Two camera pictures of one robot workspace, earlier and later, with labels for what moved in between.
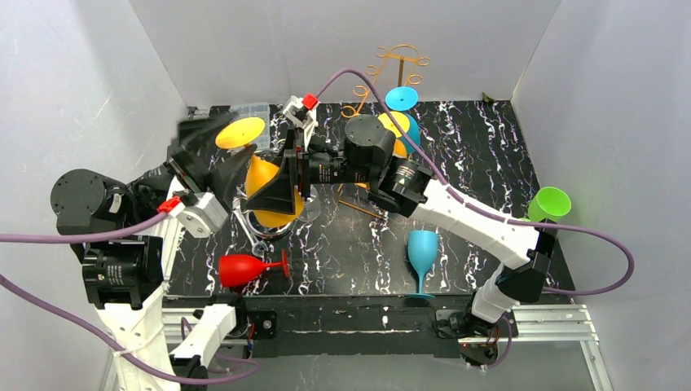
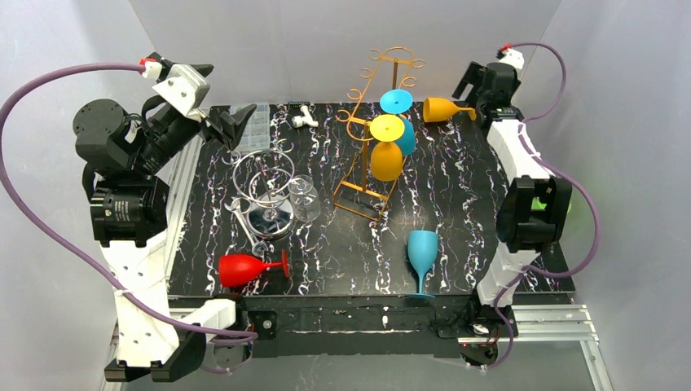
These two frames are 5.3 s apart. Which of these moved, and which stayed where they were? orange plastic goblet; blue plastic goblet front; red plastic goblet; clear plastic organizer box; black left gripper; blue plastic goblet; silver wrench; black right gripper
Moved: orange plastic goblet; black left gripper; blue plastic goblet; black right gripper
Stayed: blue plastic goblet front; clear plastic organizer box; silver wrench; red plastic goblet
